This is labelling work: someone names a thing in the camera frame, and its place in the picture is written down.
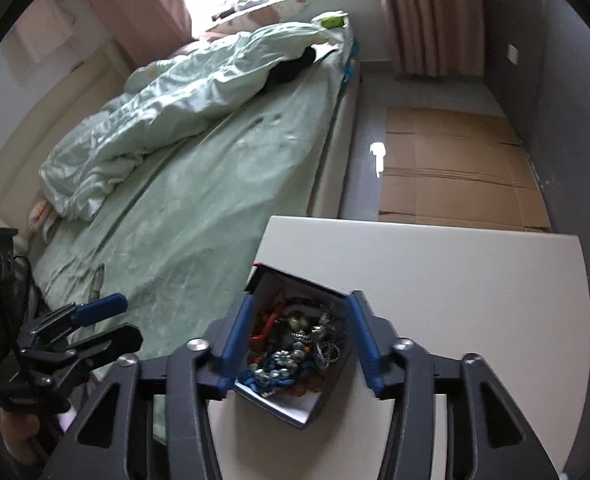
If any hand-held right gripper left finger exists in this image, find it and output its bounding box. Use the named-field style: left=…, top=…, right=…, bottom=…
left=40, top=292, right=258, bottom=480

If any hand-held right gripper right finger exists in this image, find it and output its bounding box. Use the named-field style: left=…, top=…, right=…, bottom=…
left=349, top=290, right=560, bottom=480

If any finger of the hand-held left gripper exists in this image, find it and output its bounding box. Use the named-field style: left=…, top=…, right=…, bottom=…
left=0, top=327, right=143, bottom=413
left=17, top=294, right=128, bottom=356

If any pile of mixed jewelry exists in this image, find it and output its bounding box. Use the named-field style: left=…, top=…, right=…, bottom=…
left=240, top=295, right=348, bottom=401

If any black jewelry box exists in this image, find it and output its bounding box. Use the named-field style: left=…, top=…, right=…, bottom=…
left=234, top=261, right=356, bottom=430

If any person's left hand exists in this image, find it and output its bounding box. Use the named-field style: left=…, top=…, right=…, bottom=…
left=0, top=407, right=43, bottom=463

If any small metal tool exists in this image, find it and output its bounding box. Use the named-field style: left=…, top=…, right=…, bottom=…
left=89, top=262, right=107, bottom=306

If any pink pillow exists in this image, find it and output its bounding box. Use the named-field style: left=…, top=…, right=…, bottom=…
left=27, top=199, right=56, bottom=232

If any light green bed sheet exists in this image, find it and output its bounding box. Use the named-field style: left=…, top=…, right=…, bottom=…
left=27, top=55, right=356, bottom=361

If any small white object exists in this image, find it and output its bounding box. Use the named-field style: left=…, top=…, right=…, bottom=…
left=370, top=142, right=387, bottom=179

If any flattened cardboard floor covering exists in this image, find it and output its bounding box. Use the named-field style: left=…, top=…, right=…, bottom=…
left=377, top=106, right=554, bottom=234

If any beige bed headboard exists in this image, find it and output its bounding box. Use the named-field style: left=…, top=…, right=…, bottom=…
left=0, top=42, right=142, bottom=211

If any light green duvet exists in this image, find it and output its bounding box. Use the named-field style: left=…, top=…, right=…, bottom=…
left=39, top=10, right=353, bottom=221

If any black garment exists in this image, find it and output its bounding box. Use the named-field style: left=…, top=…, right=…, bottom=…
left=267, top=46, right=318, bottom=86

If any blue printed cloth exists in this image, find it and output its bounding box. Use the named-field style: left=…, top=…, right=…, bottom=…
left=342, top=40, right=362, bottom=87

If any pink pleated curtain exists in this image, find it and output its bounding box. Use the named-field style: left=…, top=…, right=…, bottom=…
left=370, top=0, right=486, bottom=81
left=72, top=0, right=194, bottom=67

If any floral printed cloth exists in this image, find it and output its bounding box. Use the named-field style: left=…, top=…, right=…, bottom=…
left=209, top=0, right=376, bottom=33

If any white bed frame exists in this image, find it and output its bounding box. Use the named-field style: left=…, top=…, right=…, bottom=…
left=307, top=60, right=364, bottom=219

